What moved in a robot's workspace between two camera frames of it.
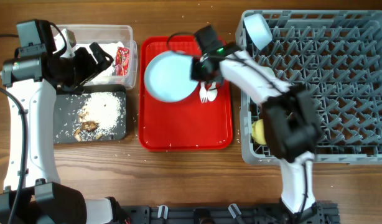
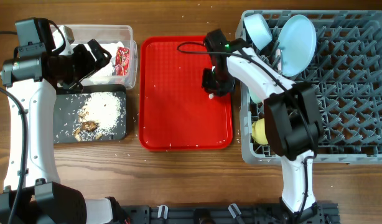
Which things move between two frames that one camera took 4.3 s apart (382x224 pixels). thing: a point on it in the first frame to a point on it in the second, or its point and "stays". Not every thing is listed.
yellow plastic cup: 257,131 stays
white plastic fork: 203,93 to 277,53
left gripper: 91,66 stays
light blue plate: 168,77 to 297,44
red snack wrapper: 122,61 stays
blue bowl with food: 258,30 stays
